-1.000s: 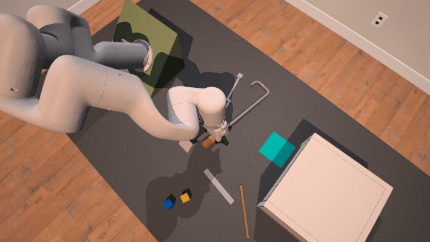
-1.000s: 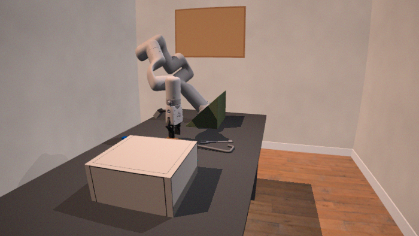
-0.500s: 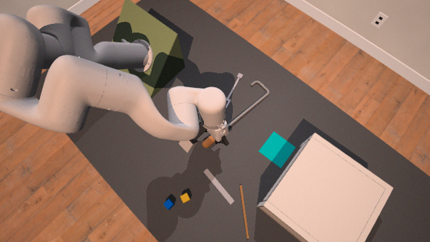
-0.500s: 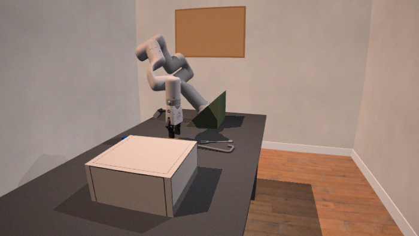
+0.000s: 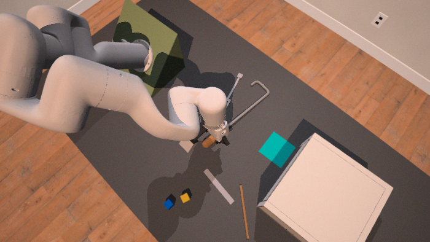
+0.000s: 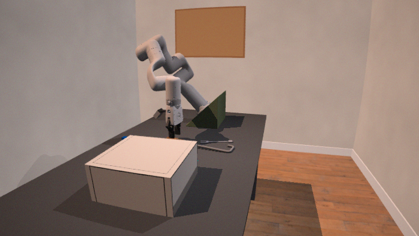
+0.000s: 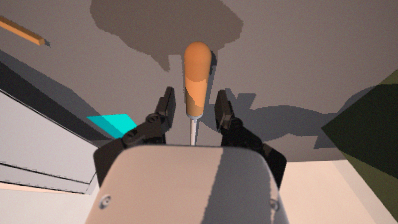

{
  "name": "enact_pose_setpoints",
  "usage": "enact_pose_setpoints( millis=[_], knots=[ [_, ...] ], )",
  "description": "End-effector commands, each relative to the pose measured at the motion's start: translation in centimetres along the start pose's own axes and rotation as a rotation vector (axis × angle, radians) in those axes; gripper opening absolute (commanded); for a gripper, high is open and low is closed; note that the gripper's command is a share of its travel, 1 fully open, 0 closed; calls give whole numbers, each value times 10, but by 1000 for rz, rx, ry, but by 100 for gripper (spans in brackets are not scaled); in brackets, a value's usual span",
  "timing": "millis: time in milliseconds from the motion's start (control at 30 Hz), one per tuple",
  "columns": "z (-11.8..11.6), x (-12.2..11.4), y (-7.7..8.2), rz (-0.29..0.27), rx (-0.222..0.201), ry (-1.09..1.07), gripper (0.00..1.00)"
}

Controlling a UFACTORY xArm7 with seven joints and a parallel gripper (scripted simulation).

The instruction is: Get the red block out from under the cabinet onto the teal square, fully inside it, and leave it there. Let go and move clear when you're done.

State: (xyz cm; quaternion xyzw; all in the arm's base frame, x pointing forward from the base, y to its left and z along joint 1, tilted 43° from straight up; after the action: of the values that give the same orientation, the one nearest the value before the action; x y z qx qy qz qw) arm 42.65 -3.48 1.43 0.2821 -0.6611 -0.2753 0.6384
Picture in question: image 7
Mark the teal square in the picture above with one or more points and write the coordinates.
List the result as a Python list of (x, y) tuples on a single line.
[(116, 125)]

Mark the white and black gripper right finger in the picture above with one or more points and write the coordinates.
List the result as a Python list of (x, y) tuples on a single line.
[(234, 133)]

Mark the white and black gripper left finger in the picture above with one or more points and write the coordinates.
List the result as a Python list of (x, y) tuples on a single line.
[(152, 131)]

